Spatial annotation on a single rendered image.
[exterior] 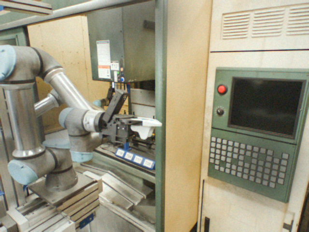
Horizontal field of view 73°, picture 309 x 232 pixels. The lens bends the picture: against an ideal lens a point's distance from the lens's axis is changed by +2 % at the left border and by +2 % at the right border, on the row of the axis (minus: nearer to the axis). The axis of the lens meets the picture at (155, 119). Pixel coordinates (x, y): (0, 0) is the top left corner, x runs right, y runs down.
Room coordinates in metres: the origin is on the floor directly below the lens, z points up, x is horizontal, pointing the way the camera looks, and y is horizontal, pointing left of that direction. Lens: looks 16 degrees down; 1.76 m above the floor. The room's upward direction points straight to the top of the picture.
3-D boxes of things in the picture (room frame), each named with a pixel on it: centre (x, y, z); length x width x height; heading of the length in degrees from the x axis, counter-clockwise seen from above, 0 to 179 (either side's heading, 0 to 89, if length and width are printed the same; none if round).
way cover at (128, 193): (1.65, 0.47, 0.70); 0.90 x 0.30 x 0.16; 53
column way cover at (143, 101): (2.44, 0.11, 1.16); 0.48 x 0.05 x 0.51; 53
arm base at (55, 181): (0.92, 0.47, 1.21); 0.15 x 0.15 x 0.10
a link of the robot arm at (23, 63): (0.79, 0.52, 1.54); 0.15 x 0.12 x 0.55; 159
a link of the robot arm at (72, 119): (0.70, 0.27, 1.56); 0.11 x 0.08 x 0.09; 69
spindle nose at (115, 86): (2.09, 0.38, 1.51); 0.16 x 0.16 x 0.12
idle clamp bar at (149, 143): (1.99, 0.14, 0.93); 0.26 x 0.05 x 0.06; 58
